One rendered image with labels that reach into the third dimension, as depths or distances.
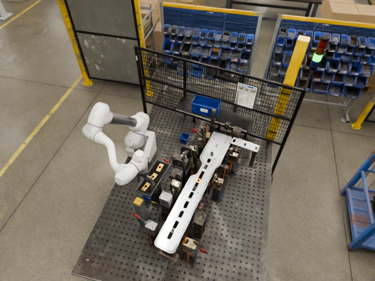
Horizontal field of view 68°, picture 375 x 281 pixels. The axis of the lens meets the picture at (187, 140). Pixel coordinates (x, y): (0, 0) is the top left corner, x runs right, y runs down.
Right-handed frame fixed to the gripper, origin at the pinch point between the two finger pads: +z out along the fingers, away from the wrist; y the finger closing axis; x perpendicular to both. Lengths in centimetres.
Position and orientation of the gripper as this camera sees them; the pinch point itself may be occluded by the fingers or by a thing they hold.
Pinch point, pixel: (145, 184)
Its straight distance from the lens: 240.8
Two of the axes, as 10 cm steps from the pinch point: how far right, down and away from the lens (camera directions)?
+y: 8.6, 3.8, -3.3
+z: 0.0, 6.6, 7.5
